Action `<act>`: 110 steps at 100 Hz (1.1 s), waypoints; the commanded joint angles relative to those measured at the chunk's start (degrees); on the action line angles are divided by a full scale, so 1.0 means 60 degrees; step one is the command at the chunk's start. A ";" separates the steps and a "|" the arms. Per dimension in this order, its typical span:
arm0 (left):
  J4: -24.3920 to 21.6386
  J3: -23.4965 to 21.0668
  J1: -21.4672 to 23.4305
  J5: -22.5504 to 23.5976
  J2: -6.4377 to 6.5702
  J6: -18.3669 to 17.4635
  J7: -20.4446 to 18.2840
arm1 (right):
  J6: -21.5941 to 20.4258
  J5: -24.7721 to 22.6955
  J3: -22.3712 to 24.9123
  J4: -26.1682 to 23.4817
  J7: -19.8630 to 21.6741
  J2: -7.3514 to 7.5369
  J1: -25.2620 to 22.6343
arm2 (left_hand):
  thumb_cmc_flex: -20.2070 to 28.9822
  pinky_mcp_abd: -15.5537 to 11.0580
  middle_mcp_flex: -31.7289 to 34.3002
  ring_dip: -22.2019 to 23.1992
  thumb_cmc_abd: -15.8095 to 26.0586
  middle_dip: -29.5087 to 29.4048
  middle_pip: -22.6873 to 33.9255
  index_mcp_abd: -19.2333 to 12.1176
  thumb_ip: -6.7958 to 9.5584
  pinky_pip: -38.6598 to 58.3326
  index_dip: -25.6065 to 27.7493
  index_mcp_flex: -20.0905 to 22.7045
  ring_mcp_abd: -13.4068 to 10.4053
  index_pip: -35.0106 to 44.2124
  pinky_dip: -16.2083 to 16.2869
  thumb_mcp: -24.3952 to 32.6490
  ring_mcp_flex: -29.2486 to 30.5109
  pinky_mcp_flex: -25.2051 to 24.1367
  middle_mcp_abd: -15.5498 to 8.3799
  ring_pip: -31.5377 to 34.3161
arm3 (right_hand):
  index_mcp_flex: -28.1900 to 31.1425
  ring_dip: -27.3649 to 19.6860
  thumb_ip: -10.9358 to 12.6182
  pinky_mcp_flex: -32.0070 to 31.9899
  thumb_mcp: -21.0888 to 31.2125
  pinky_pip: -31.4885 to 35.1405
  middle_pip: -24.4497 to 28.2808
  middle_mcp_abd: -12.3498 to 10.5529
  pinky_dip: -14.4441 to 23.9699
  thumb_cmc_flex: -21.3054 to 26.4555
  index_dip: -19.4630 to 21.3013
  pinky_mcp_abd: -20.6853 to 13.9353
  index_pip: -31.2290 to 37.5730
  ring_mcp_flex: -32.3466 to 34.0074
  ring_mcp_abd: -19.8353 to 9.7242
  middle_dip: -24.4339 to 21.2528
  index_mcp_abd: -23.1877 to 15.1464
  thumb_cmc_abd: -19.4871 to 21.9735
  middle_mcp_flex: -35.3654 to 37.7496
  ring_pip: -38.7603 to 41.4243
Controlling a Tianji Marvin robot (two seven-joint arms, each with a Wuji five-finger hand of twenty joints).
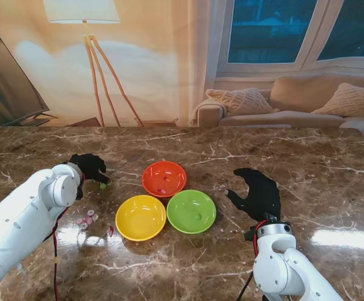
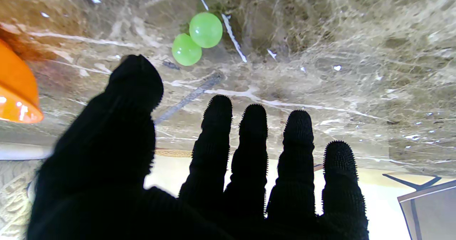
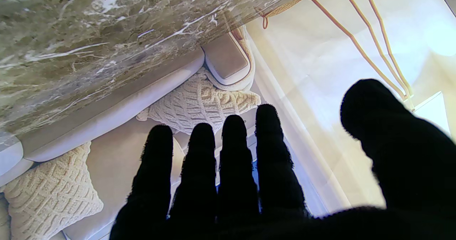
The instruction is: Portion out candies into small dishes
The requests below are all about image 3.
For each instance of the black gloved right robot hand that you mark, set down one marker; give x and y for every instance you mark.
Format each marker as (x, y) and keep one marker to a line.
(409, 183)

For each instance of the sheer cream curtain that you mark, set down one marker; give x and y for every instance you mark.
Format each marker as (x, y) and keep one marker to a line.
(302, 101)

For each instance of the woven basket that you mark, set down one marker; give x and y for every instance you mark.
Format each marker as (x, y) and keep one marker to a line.
(285, 6)

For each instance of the cream knitted pillow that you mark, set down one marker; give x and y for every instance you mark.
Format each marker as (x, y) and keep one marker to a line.
(50, 193)
(199, 101)

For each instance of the beige sofa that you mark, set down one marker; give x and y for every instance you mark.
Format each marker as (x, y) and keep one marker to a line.
(117, 126)

